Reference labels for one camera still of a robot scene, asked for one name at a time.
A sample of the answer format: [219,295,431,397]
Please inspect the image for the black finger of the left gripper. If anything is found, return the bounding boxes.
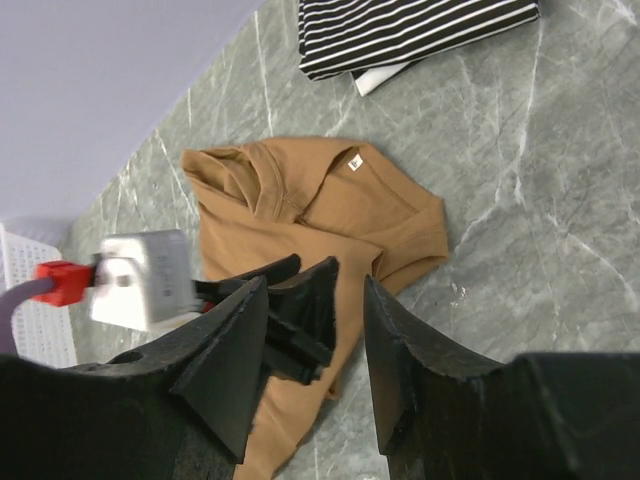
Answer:
[263,256,339,385]

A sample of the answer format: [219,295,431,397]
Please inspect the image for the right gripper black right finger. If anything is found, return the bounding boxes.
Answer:
[364,278,639,479]

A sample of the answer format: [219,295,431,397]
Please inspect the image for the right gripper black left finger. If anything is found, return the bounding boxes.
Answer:
[1,278,268,479]

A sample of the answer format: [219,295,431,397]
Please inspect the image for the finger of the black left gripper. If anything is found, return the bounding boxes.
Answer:
[194,254,301,306]

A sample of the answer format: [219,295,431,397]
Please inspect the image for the mustard garment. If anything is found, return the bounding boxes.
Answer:
[181,137,449,479]

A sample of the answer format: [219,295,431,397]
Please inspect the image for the striped tank tops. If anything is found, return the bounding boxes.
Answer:
[298,0,540,81]

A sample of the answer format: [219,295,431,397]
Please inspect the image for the white plastic basket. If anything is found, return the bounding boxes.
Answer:
[0,217,79,371]

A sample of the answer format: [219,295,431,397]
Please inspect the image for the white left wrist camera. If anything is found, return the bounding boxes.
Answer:
[90,230,198,334]

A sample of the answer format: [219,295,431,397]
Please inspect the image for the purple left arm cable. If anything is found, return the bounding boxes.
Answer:
[0,259,96,356]

